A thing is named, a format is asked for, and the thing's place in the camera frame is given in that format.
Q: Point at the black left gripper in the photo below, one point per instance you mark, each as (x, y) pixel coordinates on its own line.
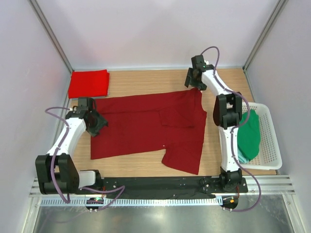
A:
(98, 124)

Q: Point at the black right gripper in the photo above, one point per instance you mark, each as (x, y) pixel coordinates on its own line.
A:
(192, 81)

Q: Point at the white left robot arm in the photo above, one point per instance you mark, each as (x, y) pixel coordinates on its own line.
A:
(56, 172)

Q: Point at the dark red t shirt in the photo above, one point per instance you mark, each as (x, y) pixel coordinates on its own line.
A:
(172, 121)

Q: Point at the white slotted cable duct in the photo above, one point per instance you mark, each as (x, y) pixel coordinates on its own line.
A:
(96, 202)

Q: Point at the green t shirt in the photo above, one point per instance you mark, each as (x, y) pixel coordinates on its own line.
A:
(249, 136)

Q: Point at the aluminium frame rail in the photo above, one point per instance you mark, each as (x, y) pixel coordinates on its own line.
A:
(265, 184)

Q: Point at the folded bright red t shirt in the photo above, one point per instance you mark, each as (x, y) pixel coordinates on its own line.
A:
(89, 84)

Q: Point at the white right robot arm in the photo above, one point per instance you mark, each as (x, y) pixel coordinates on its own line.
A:
(227, 114)

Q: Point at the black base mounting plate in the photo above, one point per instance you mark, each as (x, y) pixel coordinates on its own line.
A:
(169, 188)

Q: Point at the light teal t shirt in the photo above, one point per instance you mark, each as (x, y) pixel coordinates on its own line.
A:
(242, 159)

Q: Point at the white plastic basket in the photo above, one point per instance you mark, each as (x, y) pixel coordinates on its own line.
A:
(269, 157)

